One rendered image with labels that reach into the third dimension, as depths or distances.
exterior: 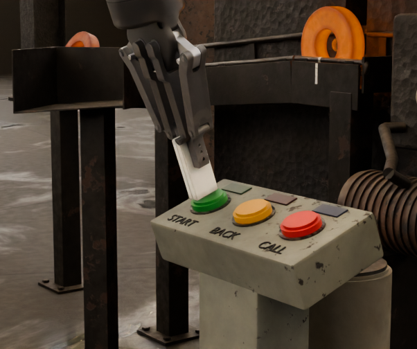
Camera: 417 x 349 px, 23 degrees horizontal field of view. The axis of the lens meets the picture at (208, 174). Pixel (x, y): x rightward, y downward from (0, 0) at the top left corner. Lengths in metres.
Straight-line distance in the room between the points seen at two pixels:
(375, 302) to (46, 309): 1.75
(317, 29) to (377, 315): 0.96
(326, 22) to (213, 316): 1.04
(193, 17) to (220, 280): 3.83
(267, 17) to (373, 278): 1.20
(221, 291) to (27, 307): 1.82
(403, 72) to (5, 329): 1.30
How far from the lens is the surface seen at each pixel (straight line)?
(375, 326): 1.16
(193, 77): 1.00
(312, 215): 0.97
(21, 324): 2.68
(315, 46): 2.02
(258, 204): 1.03
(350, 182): 1.73
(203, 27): 4.80
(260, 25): 2.28
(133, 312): 2.74
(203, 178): 1.07
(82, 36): 2.91
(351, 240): 0.96
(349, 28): 1.95
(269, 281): 0.96
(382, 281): 1.15
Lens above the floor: 0.81
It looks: 9 degrees down
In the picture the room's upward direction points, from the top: straight up
